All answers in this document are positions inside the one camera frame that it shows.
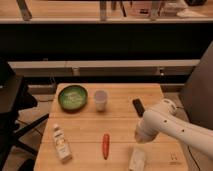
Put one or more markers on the red orange carrot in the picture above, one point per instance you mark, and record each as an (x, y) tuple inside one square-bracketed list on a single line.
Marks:
[(105, 146)]

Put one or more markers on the white sponge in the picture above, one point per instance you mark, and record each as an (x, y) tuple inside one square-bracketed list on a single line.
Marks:
[(137, 161)]

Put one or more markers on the white lotion bottle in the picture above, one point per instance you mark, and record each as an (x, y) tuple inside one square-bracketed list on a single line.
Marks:
[(61, 144)]

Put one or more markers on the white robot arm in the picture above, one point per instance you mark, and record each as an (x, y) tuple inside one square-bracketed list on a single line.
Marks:
[(161, 117)]

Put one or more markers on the green ceramic bowl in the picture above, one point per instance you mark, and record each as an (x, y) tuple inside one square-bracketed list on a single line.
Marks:
[(72, 97)]

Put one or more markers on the translucent plastic cup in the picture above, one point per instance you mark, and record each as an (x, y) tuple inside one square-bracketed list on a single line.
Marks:
[(100, 98)]

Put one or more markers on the grey panel at right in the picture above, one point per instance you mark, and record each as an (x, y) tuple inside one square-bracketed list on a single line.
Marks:
[(197, 94)]

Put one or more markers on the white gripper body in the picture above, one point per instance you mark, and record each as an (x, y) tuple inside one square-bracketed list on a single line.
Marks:
[(141, 134)]

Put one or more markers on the black office chair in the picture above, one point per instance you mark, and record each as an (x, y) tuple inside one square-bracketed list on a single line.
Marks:
[(14, 96)]

